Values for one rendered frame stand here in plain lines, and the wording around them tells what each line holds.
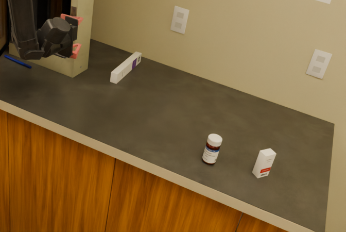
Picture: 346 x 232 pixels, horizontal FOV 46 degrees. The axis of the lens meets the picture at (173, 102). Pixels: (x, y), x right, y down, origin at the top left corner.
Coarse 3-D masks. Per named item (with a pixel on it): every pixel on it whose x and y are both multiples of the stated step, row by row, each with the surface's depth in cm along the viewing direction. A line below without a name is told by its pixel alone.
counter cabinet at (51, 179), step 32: (0, 128) 152; (32, 128) 146; (0, 160) 160; (32, 160) 153; (64, 160) 146; (96, 160) 140; (0, 192) 169; (32, 192) 161; (64, 192) 154; (96, 192) 147; (128, 192) 141; (160, 192) 135; (192, 192) 130; (0, 224) 179; (32, 224) 170; (64, 224) 161; (96, 224) 154; (128, 224) 147; (160, 224) 141; (192, 224) 135; (224, 224) 130; (256, 224) 125
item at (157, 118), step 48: (96, 48) 193; (0, 96) 143; (48, 96) 149; (96, 96) 155; (144, 96) 162; (192, 96) 170; (240, 96) 178; (96, 144) 133; (144, 144) 135; (192, 144) 140; (240, 144) 145; (288, 144) 151; (240, 192) 123; (288, 192) 127
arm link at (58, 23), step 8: (48, 24) 117; (56, 24) 118; (64, 24) 120; (40, 32) 119; (48, 32) 117; (56, 32) 118; (64, 32) 119; (40, 40) 120; (48, 40) 120; (56, 40) 120; (40, 48) 120; (24, 56) 117; (32, 56) 119; (40, 56) 120
